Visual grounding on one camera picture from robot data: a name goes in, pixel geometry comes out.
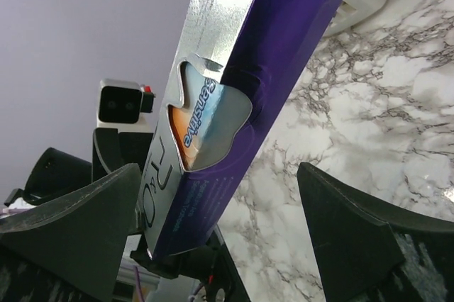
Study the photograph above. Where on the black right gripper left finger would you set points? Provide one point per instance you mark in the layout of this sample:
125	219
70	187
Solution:
70	248

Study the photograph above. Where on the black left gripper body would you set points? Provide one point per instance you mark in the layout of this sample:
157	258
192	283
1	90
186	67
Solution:
57	173

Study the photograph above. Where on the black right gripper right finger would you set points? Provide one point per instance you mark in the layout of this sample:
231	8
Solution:
367	249

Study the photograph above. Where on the silver Rio toothpaste box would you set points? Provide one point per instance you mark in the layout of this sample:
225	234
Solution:
236	63

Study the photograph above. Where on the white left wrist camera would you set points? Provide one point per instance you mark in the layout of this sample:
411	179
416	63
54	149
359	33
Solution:
123	105

